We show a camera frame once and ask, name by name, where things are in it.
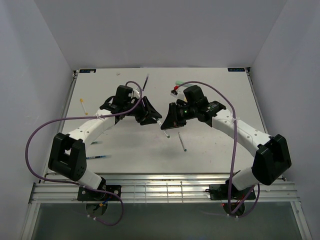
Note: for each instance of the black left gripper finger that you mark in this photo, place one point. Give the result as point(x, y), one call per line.
point(147, 121)
point(150, 109)

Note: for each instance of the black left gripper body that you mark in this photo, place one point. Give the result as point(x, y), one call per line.
point(140, 113)

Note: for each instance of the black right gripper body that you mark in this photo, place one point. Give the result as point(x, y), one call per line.
point(184, 113)

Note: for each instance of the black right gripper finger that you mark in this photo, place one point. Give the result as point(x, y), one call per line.
point(172, 113)
point(166, 125)

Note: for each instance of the teal capped white marker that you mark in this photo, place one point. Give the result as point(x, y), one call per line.
point(163, 130)

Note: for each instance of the green capped white marker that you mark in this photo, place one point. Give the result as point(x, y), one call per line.
point(182, 142)

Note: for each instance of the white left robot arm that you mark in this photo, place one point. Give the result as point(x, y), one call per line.
point(68, 156)

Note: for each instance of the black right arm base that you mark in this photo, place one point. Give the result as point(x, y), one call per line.
point(220, 192)

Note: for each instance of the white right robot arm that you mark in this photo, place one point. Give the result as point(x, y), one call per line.
point(271, 153)

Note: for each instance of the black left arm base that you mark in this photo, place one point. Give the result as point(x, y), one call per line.
point(85, 194)

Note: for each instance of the dark purple pen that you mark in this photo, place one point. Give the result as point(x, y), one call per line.
point(145, 82)

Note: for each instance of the teal gel pen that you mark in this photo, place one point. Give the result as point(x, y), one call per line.
point(96, 142)

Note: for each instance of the blue gel pen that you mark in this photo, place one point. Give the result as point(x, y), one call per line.
point(98, 157)

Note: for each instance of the mint green highlighter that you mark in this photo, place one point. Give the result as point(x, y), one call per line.
point(185, 85)

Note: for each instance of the blue corner label right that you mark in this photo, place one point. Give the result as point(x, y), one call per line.
point(236, 69)

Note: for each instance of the blue corner label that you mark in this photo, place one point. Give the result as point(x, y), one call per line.
point(236, 69)
point(87, 71)

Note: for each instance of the yellow capped white marker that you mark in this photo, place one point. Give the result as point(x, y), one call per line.
point(83, 106)

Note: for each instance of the blue corner label left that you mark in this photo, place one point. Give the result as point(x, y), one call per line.
point(87, 71)

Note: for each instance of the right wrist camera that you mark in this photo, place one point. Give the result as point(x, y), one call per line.
point(177, 93)

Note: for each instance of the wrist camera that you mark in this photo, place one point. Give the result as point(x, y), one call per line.
point(177, 93)
point(136, 93)

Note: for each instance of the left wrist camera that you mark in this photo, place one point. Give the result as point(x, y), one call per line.
point(136, 93)

